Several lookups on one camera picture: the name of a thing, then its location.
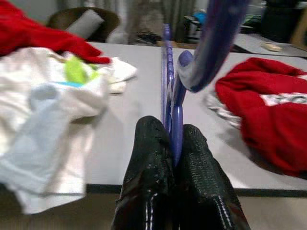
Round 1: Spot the white shirt green monster print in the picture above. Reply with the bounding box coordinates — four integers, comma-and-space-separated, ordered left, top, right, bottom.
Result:
0, 46, 139, 215

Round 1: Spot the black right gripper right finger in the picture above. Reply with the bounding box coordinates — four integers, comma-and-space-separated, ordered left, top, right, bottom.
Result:
174, 124, 251, 230

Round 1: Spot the grey table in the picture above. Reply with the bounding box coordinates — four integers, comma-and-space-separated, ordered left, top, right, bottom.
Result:
71, 40, 307, 195

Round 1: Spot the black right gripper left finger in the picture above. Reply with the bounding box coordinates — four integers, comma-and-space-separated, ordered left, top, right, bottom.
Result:
111, 115, 177, 230

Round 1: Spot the red shirt white print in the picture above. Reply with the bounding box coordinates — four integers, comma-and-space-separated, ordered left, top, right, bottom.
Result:
203, 57, 307, 178

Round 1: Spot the grey curtain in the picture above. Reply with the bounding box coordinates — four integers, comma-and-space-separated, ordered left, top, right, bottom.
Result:
124, 0, 197, 44

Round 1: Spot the grey cushion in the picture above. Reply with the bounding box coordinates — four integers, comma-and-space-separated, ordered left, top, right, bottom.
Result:
66, 9, 105, 40

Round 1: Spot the purple plastic hanger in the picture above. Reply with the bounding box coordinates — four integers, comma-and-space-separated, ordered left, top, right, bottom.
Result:
161, 0, 250, 168

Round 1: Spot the brown round chair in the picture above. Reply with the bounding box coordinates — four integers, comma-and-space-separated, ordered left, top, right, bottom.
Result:
45, 7, 120, 43

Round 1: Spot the black appliance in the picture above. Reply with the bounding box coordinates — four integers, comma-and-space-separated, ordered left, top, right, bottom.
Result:
260, 0, 304, 43

